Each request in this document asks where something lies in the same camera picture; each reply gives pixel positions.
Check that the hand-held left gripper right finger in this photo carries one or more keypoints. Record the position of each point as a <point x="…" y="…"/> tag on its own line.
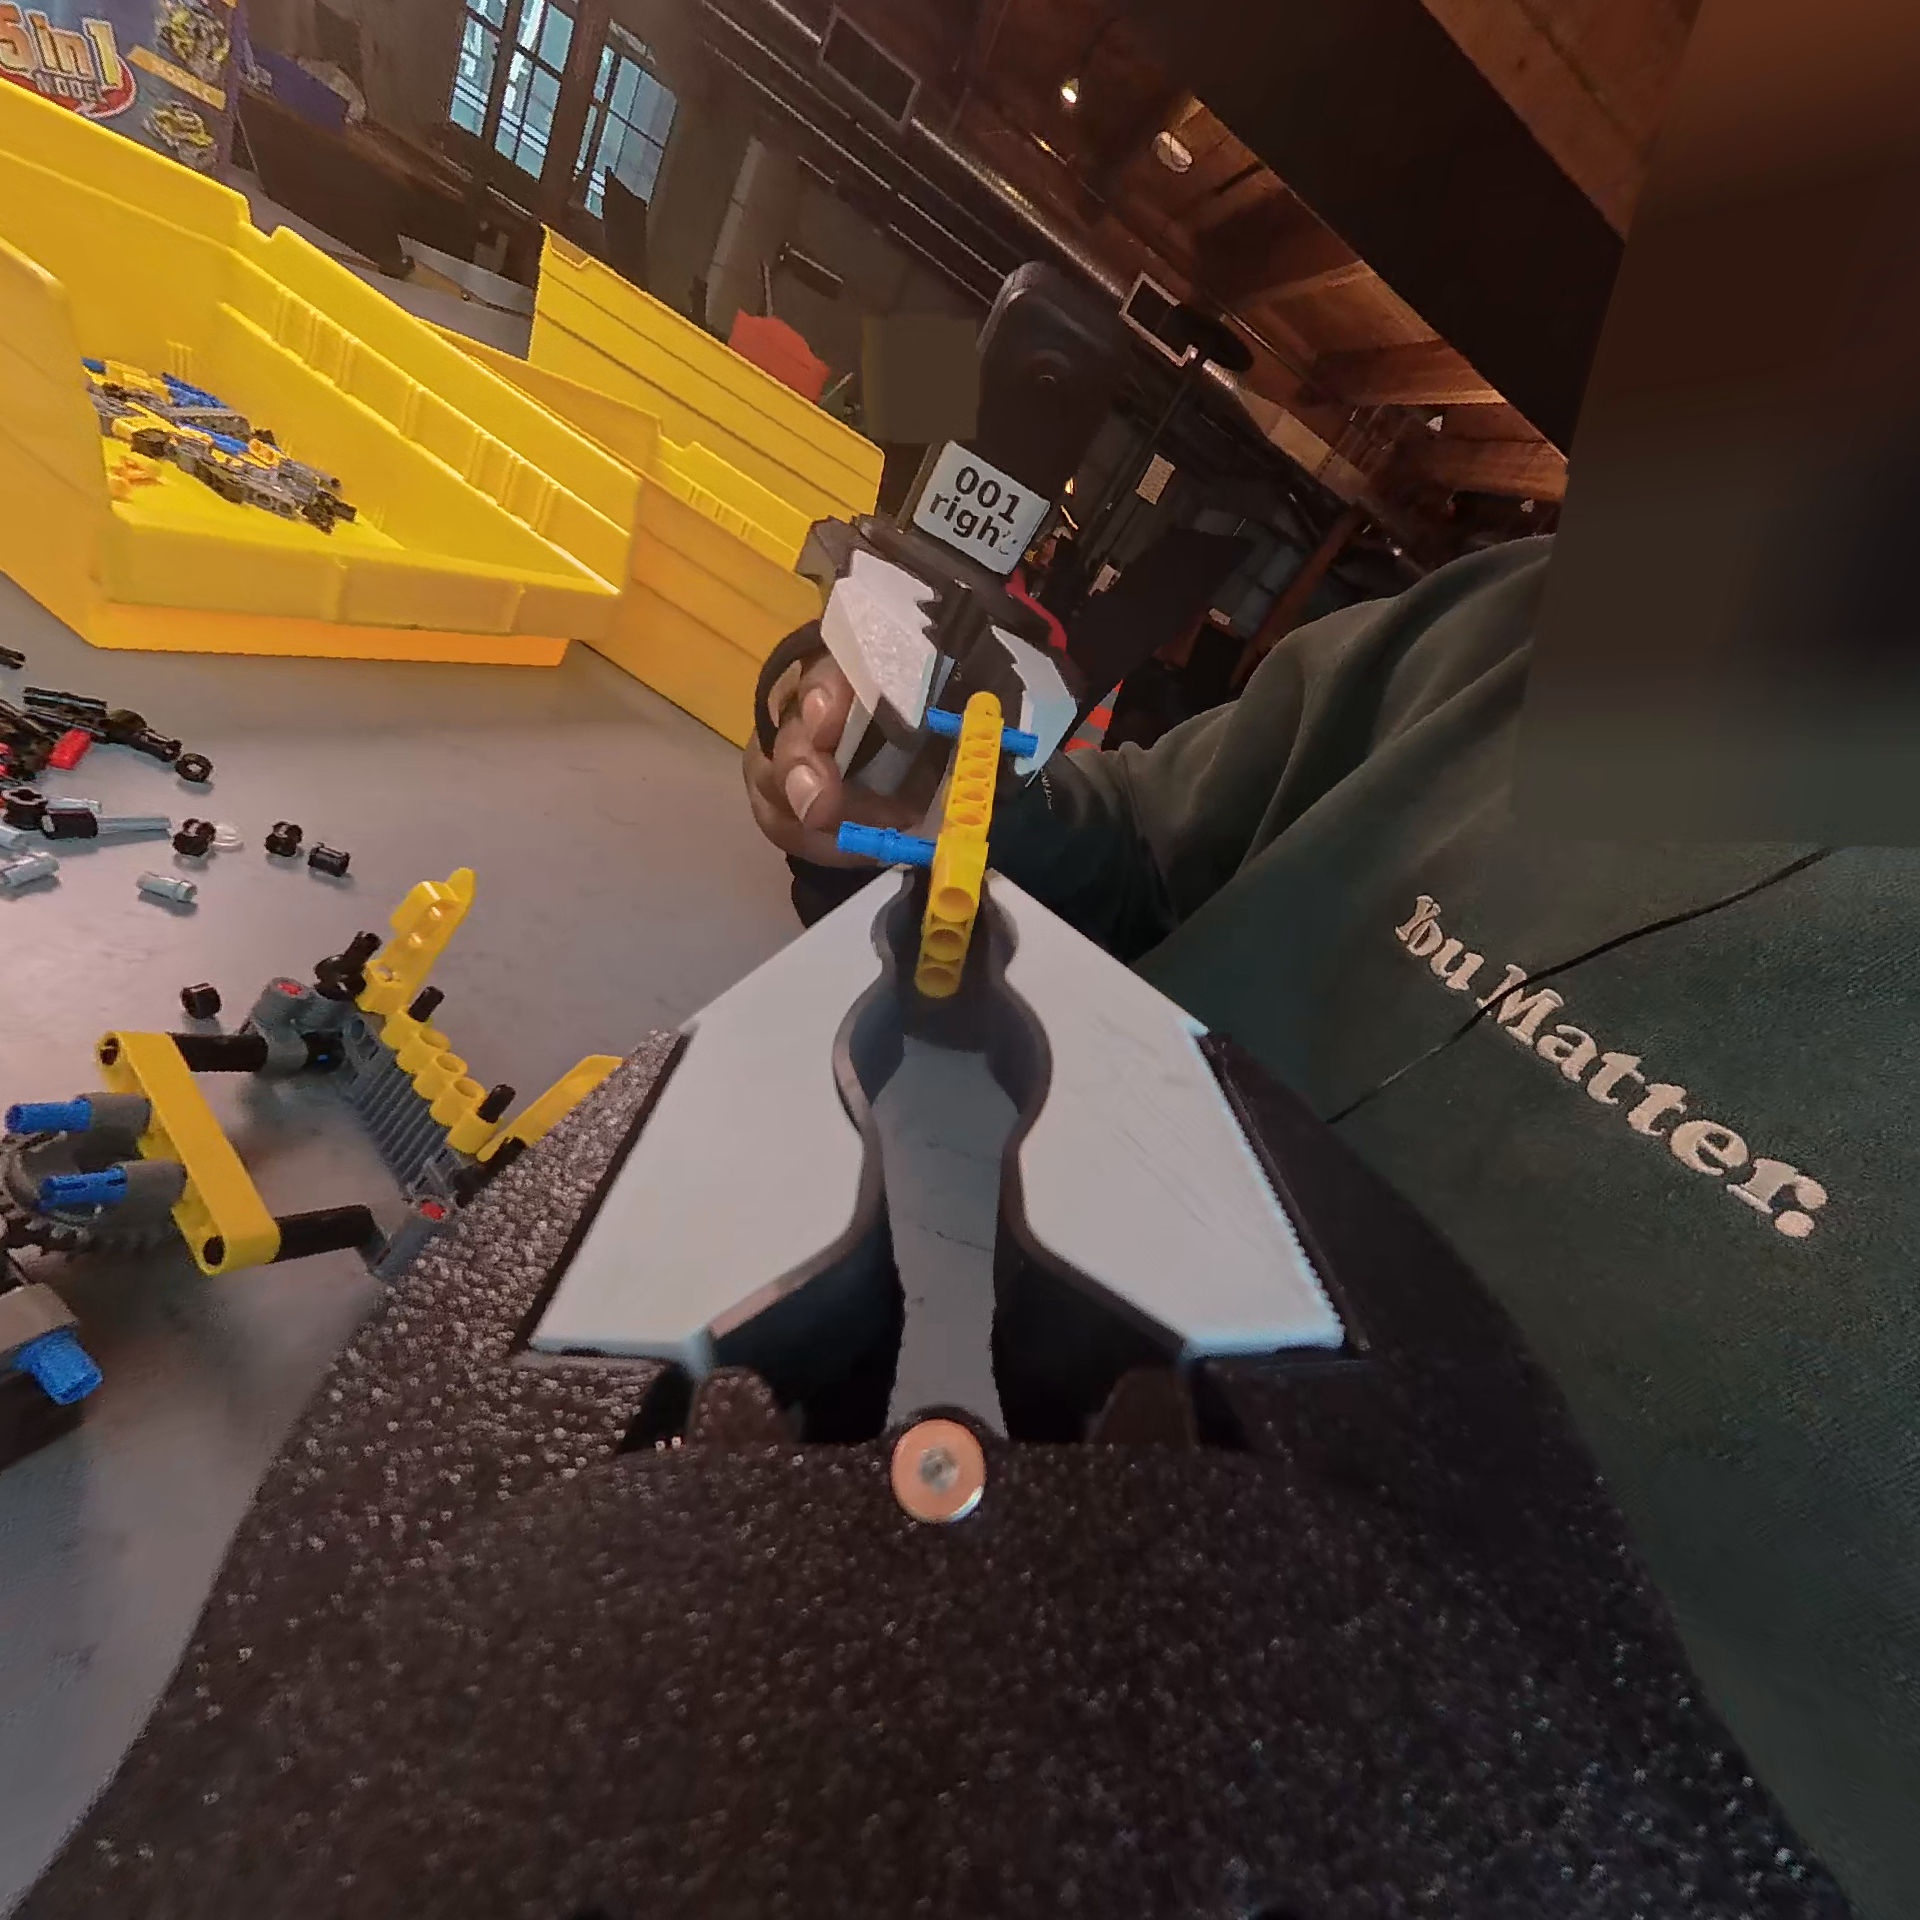
<point x="1155" y="1184"/>

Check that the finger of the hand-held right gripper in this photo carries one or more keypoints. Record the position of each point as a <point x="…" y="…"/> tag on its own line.
<point x="1048" y="706"/>
<point x="878" y="645"/>

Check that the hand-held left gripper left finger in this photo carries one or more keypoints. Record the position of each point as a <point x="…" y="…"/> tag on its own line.
<point x="734" y="1184"/>

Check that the blue lego pin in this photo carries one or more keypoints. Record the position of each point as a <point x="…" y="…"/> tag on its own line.
<point x="882" y="845"/>
<point x="942" y="723"/>

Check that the yellow lego panel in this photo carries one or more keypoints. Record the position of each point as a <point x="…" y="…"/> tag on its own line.
<point x="955" y="901"/>

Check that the grey yellow lego rack assembly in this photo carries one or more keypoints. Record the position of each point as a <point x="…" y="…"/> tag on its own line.
<point x="421" y="1050"/>

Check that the yellow lego beam with black pins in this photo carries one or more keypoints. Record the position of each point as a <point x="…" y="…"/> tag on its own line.
<point x="194" y="1155"/>

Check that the grey lego gear with blue pins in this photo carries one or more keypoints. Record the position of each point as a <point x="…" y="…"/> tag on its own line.
<point x="120" y="1184"/>

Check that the person's right forearm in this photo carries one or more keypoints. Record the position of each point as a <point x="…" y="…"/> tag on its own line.
<point x="1350" y="706"/>

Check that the heap of mixed lego pieces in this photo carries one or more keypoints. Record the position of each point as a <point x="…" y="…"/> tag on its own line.
<point x="225" y="451"/>

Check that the large yellow black lego model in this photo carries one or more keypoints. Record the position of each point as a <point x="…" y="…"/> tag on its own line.
<point x="31" y="1349"/>

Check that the pile of small lego pins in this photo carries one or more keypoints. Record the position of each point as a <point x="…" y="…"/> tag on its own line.
<point x="89" y="819"/>

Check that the person's right hand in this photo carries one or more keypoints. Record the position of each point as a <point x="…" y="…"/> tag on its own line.
<point x="797" y="781"/>

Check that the yellow plastic storage bin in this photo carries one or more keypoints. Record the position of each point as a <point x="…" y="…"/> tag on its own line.
<point x="704" y="599"/>
<point x="721" y="390"/>
<point x="450" y="525"/>

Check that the paned window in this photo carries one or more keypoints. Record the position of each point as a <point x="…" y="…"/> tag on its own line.
<point x="518" y="91"/>

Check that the robot print cardboard box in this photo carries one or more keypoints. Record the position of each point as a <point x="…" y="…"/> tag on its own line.
<point x="182" y="77"/>

